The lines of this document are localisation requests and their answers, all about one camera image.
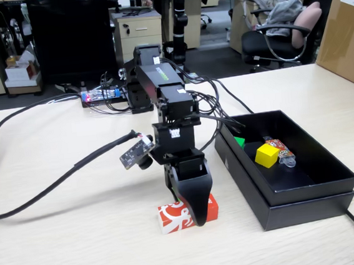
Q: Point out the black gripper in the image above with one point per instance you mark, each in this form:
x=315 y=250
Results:
x=174 y=139

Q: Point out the red white printed carton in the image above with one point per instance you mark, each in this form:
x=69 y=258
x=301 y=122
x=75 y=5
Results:
x=172 y=217

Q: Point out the green cube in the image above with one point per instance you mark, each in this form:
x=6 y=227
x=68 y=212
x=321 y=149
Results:
x=240 y=141

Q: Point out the yellow cube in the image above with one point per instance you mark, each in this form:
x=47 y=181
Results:
x=266 y=156

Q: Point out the black open box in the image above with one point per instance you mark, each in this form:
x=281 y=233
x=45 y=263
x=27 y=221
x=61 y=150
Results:
x=249 y=194

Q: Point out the black cardboard box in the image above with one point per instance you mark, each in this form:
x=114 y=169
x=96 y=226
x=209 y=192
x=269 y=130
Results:
x=294 y=177

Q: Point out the large brown cardboard box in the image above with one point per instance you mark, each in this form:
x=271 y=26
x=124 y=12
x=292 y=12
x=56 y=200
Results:
x=347 y=47

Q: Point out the small orange snack packet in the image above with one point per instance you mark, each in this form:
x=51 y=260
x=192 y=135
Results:
x=285 y=153

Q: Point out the small white packet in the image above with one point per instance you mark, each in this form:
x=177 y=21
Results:
x=194 y=75

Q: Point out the controller board with LED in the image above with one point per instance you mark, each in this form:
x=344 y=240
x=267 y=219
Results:
x=98 y=94

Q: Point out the plain beige cabinet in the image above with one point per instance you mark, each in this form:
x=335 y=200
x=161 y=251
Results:
x=193 y=27

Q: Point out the black office chair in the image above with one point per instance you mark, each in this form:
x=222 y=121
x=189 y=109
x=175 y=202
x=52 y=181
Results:
x=259 y=44

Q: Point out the black monitor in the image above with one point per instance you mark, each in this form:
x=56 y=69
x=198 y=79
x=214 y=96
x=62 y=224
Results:
x=71 y=39

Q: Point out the stack of white boxes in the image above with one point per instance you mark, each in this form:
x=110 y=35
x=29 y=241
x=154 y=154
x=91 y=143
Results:
x=20 y=72

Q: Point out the grey cloth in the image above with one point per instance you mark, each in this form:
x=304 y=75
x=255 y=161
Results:
x=284 y=14

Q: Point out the pink cushion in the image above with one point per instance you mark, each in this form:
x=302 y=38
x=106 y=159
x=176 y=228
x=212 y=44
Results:
x=306 y=23

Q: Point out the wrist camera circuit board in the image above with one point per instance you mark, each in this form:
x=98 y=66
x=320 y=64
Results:
x=135 y=153

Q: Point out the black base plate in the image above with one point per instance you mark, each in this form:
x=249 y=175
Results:
x=114 y=101

